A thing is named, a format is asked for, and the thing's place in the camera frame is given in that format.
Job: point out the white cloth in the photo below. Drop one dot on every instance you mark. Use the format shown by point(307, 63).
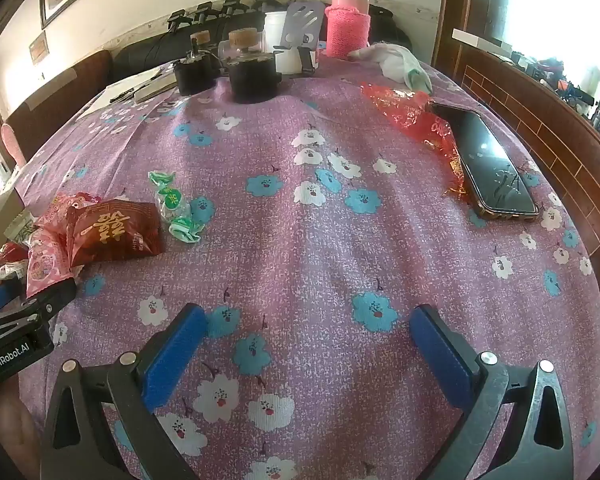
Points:
point(395, 60)

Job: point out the small red snack packet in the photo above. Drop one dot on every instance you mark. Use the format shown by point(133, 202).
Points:
point(7, 255)

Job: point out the white paper sheet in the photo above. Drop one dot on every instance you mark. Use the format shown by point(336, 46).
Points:
point(105, 98)

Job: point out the green wrapped candy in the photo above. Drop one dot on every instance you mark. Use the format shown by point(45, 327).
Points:
point(172, 202)

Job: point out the red plastic bag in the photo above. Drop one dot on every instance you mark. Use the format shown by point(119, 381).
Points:
point(410, 110)

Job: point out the brown wooden sideboard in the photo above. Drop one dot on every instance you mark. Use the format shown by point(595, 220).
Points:
point(545, 135)

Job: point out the clear green striped packet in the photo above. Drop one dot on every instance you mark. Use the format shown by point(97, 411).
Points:
point(17, 230)

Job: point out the black device with cork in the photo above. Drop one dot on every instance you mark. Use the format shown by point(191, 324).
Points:
point(195, 74)
point(252, 80)

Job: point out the white plastic container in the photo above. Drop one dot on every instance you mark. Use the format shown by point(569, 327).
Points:
point(275, 30)

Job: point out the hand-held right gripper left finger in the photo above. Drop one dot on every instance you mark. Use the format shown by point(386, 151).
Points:
point(175, 355)

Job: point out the purple floral tablecloth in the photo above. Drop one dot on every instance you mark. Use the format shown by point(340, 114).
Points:
point(305, 260)

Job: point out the small red wall sign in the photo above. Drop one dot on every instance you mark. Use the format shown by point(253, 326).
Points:
point(38, 47)

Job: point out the grey hand-shaped holder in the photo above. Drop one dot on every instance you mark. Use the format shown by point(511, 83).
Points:
point(300, 20)

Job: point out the person's left hand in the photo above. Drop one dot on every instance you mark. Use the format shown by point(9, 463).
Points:
point(15, 430)

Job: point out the brown wooden bench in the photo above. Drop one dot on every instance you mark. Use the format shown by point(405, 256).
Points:
point(65, 95)

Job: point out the tan notebook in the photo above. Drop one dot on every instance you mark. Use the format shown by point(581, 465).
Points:
point(155, 88)

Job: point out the pink cloth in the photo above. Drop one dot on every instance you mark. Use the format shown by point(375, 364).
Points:
point(11, 145)

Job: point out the pink thermos bottle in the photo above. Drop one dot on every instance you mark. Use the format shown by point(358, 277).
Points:
point(347, 25)

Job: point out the long pink snack packet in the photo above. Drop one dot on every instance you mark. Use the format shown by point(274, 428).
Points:
point(45, 262)
point(60, 207)

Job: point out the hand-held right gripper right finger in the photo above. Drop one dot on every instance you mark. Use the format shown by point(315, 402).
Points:
point(440, 355)

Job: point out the dark red snack packet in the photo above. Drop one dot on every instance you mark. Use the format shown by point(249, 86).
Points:
point(115, 232)

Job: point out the red white snack packet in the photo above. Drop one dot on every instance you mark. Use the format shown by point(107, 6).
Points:
point(5, 272)

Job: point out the flat white box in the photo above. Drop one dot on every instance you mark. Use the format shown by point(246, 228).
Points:
point(480, 42)

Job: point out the scissors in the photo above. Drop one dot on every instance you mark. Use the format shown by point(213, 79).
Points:
point(130, 94)

